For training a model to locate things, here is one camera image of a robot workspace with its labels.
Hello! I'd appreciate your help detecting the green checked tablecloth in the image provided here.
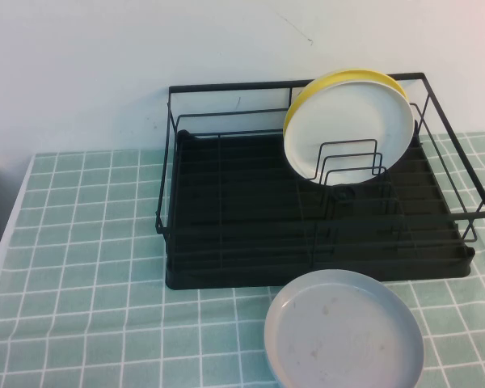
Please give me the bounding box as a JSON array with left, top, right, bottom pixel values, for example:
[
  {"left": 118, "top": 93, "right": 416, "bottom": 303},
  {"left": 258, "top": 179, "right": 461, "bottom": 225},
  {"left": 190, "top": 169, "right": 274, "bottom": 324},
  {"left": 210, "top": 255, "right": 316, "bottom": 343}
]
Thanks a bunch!
[{"left": 0, "top": 131, "right": 485, "bottom": 388}]

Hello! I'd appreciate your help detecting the yellow round plate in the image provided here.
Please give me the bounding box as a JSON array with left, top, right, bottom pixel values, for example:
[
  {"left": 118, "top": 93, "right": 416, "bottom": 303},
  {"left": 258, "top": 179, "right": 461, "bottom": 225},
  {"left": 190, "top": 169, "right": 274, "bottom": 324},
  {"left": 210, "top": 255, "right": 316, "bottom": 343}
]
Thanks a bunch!
[{"left": 285, "top": 68, "right": 411, "bottom": 122}]

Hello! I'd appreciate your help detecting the grey-blue round plate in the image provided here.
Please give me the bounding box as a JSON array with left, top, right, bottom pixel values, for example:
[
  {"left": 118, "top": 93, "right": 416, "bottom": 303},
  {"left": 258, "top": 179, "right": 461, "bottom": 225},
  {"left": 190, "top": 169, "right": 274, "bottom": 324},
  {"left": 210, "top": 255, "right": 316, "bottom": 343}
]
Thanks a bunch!
[{"left": 264, "top": 269, "right": 425, "bottom": 388}]

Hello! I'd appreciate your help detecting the white round plate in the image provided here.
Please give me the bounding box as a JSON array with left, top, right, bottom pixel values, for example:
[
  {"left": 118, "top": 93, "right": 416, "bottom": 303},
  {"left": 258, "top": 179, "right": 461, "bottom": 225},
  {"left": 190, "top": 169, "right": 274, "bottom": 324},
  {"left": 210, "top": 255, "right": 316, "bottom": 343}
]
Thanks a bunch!
[{"left": 283, "top": 79, "right": 415, "bottom": 186}]

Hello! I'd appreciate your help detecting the black plastic drip tray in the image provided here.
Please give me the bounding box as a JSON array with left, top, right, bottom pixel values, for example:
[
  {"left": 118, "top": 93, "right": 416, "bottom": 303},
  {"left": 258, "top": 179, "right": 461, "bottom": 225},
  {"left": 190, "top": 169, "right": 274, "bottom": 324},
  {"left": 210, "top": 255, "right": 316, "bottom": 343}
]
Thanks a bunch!
[{"left": 164, "top": 116, "right": 476, "bottom": 291}]

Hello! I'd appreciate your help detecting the black wire dish rack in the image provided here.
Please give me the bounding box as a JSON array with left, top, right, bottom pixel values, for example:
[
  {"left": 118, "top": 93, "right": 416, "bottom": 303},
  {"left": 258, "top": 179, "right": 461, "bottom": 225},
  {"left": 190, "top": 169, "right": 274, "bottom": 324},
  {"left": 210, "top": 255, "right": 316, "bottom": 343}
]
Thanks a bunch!
[{"left": 153, "top": 71, "right": 485, "bottom": 259}]

